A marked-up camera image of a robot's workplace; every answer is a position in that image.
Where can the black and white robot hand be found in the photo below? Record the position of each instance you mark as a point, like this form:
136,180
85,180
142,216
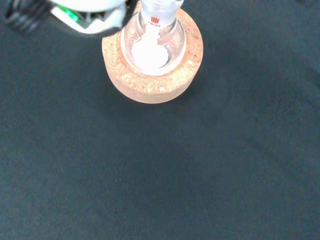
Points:
85,17

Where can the round-bottom glass flask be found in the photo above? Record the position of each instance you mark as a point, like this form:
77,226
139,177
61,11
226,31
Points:
155,50

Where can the black cloth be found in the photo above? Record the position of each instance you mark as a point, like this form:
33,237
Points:
160,175

